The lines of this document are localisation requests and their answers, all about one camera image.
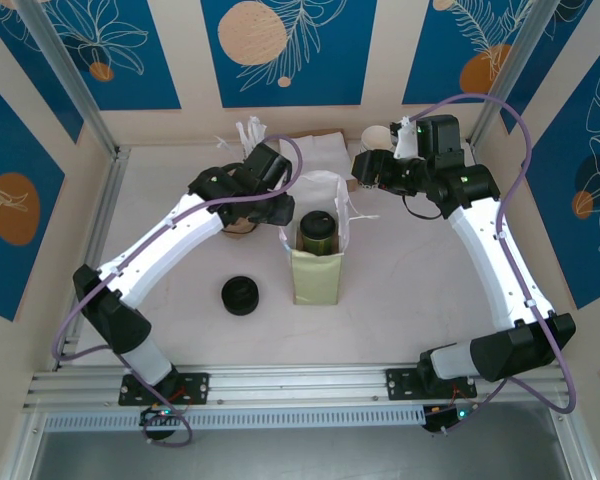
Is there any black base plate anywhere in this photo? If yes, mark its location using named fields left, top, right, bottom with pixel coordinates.
left=118, top=372, right=211, bottom=406
left=385, top=367, right=479, bottom=401

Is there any grey slotted cable duct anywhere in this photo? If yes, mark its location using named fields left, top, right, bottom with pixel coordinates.
left=42, top=403, right=427, bottom=434

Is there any black controller board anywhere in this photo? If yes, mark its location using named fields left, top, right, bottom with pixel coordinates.
left=422, top=403, right=475, bottom=437
left=138, top=404, right=175, bottom=442

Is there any stack of pulp cup carriers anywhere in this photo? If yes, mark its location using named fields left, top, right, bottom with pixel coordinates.
left=221, top=217, right=257, bottom=241

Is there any aluminium table side rail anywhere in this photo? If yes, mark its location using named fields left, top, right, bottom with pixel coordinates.
left=53, top=147, right=131, bottom=374

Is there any aluminium frame post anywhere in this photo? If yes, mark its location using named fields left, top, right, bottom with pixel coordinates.
left=469, top=0, right=565, bottom=151
left=17, top=0, right=131, bottom=161

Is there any stack of black cup lids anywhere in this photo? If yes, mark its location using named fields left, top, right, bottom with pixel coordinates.
left=219, top=274, right=260, bottom=317

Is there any floral paper gift bag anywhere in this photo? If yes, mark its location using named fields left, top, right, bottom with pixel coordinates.
left=278, top=168, right=382, bottom=306

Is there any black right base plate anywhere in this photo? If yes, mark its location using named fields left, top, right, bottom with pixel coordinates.
left=385, top=367, right=479, bottom=401

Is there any stack of white paper cups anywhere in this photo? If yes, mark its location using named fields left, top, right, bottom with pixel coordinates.
left=358, top=124, right=397, bottom=191

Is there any green cup with lid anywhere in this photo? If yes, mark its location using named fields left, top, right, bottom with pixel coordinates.
left=299, top=210, right=338, bottom=242

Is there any stack of white napkins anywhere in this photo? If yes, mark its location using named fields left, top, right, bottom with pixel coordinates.
left=278, top=128, right=357, bottom=195

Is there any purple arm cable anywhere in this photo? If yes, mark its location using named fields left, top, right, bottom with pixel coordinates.
left=412, top=92, right=579, bottom=431
left=51, top=133, right=304, bottom=448

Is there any white napkin stack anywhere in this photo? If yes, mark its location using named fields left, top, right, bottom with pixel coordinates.
left=279, top=131, right=350, bottom=176

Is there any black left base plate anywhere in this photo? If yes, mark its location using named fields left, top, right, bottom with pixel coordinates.
left=118, top=372, right=211, bottom=406

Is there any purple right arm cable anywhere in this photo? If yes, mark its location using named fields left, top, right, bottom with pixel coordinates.
left=412, top=92, right=579, bottom=431

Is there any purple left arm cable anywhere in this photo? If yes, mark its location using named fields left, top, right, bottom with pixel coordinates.
left=51, top=133, right=304, bottom=448

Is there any aluminium mounting rail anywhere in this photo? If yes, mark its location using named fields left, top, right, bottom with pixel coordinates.
left=22, top=362, right=579, bottom=414

